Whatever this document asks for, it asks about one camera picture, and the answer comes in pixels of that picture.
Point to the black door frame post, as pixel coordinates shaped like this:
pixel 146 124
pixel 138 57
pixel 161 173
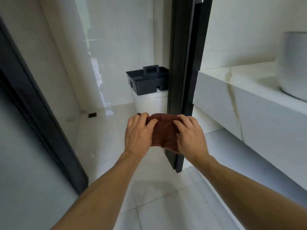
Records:
pixel 184 69

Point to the white round basin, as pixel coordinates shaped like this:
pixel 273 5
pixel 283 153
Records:
pixel 293 67

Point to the person's left hand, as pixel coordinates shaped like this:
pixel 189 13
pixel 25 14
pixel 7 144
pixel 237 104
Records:
pixel 136 136

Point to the person's left thumb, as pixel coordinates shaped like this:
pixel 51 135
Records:
pixel 152 124

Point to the person's right forearm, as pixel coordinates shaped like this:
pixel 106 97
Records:
pixel 249 198

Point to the white toilet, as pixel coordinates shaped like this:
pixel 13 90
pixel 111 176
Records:
pixel 151 102

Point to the person's right thumb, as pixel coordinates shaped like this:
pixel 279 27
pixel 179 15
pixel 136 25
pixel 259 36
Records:
pixel 177 125

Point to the dark grey plastic caddy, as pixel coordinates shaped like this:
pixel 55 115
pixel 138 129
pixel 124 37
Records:
pixel 148 81

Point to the white marble vanity counter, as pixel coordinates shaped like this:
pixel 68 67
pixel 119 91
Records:
pixel 259 112

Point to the brown cleaning cloth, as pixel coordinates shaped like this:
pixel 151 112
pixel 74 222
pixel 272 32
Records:
pixel 165 131

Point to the dark square floor drain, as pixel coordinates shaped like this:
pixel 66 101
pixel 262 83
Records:
pixel 92 115

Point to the person's right hand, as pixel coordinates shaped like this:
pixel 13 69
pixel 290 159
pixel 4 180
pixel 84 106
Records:
pixel 191 141

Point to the person's left forearm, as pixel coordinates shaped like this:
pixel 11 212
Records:
pixel 100 194

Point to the black framed glass door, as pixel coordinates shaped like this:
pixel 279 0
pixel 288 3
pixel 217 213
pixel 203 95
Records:
pixel 36 117

